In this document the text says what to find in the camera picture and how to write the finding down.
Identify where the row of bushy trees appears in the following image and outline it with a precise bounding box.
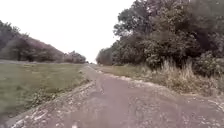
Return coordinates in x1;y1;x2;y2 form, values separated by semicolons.
0;19;88;65

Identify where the green grass field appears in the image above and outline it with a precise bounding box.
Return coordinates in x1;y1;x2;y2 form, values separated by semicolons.
0;62;90;116

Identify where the grey dirt gravel path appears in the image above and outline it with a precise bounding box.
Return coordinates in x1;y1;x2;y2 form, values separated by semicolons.
2;63;224;128

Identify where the dry tall grass verge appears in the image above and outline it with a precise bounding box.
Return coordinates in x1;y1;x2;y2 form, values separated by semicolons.
95;59;224;98

